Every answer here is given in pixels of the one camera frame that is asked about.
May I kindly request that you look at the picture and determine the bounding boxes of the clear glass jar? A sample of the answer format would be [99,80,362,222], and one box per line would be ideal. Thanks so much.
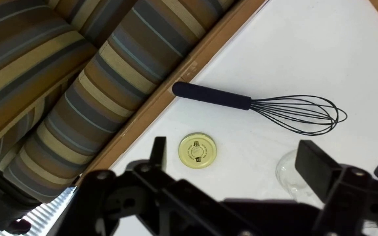
[274,150,315,205]

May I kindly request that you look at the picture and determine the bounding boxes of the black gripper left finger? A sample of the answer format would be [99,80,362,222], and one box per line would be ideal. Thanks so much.
[59,135,260,236]

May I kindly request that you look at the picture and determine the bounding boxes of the black wire whisk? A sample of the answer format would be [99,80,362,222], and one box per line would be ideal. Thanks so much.
[170,80,349,138]

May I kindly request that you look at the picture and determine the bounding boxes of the yellow metal jar lid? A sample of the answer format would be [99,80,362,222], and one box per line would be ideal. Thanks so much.
[177,131,218,171]

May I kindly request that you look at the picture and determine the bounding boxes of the white window blinds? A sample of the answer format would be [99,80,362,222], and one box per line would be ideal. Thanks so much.
[0,185,78,236]

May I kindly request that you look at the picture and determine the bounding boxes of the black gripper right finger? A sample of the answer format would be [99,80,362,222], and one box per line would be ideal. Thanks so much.
[294,139,378,236]

